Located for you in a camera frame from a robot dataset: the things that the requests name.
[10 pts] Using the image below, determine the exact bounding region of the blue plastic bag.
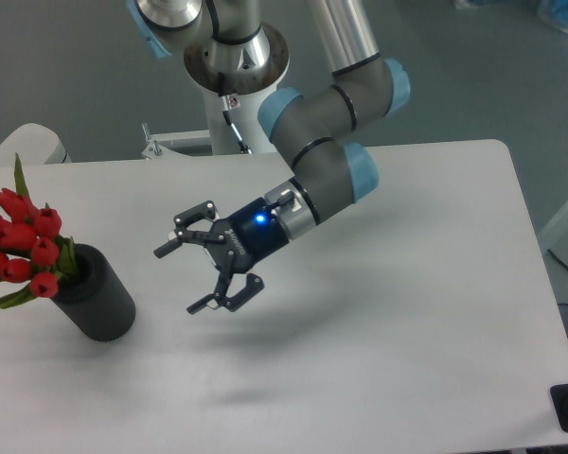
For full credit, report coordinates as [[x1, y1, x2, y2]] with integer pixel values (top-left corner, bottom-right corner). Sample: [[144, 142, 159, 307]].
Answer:
[[537, 0, 568, 33]]

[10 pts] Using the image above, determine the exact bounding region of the white rounded side table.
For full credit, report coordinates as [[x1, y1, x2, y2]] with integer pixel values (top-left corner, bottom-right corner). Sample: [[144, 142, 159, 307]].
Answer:
[[0, 123, 72, 167]]

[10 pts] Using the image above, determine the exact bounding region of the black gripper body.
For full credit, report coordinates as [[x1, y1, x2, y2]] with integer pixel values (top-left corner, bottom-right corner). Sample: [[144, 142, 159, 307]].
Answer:
[[204, 198, 289, 273]]

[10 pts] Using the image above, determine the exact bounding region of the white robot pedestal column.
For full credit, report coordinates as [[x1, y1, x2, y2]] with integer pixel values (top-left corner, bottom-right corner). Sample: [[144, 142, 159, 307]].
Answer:
[[184, 22, 290, 142]]

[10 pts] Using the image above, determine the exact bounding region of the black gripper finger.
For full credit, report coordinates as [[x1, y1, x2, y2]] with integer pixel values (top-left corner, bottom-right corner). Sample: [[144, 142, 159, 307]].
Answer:
[[186, 271, 264, 315], [153, 201, 225, 258]]

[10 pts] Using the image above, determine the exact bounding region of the black ribbed cylindrical vase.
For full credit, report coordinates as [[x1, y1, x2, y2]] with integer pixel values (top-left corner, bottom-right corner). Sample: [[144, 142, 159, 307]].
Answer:
[[51, 244, 136, 341]]

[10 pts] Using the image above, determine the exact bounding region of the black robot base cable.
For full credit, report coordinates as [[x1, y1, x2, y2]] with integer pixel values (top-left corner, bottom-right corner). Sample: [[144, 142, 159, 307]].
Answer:
[[216, 71, 255, 156]]

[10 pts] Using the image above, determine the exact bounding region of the red tulip bouquet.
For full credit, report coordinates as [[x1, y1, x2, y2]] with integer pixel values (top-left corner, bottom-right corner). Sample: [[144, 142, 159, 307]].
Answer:
[[0, 156, 82, 309]]

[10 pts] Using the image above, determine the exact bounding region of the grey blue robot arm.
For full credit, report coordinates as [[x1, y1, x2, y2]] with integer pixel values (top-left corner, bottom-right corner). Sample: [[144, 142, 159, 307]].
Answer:
[[127, 1, 410, 313]]

